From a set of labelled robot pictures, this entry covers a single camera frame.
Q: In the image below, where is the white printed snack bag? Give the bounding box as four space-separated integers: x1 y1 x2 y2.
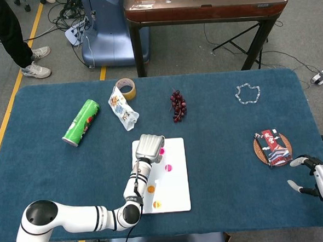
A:
107 84 141 133

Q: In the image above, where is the brown woven coaster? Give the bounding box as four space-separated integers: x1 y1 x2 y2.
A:
252 132 293 166

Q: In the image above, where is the green chips can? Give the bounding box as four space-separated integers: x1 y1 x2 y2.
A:
59 98 103 148

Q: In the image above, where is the white rectangular board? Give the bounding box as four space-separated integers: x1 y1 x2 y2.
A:
129 136 192 216

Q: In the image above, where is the blue felt tablecloth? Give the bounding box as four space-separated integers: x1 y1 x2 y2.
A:
0 66 323 242

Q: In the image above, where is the black floor cable bundle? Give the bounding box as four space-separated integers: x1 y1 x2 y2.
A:
47 0 97 51

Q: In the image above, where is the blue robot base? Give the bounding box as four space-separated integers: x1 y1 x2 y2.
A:
78 0 153 69

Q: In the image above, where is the yellow tape roll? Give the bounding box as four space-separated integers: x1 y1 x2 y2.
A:
114 77 138 102

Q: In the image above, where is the chrome wheeled stool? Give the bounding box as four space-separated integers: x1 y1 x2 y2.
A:
13 0 32 13

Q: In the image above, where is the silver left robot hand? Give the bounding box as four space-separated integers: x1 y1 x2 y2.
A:
134 132 167 165

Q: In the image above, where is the person in black trousers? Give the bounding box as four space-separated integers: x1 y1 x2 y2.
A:
0 0 53 82

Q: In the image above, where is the dark blue printed box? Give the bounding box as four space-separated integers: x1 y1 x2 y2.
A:
253 126 294 169

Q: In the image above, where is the brown mahjong table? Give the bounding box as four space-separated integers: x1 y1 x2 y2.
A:
123 0 293 79

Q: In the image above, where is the clear bead bracelet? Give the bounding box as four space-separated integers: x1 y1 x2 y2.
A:
234 83 262 106

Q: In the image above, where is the dark red grape bunch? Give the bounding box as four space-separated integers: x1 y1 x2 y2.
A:
168 87 189 124

